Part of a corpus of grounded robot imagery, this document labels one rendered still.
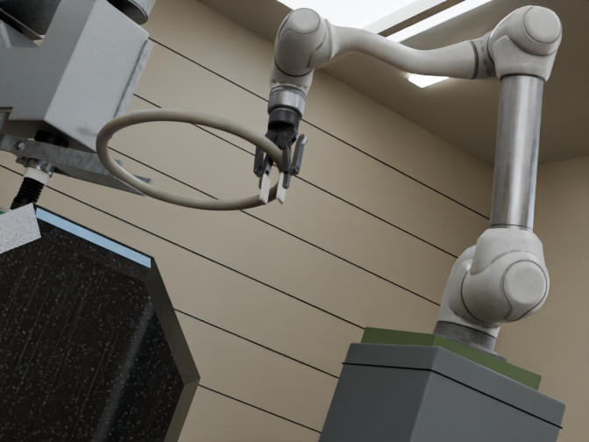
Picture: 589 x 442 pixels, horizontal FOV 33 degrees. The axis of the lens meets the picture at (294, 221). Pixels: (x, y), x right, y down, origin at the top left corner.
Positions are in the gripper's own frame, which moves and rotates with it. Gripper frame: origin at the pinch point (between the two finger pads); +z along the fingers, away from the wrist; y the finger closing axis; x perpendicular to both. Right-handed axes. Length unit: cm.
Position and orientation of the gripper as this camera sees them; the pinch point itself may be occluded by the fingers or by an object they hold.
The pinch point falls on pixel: (273, 189)
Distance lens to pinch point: 237.5
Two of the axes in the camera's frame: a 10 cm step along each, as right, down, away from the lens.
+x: -3.8, -4.4, -8.2
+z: -1.3, 9.0, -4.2
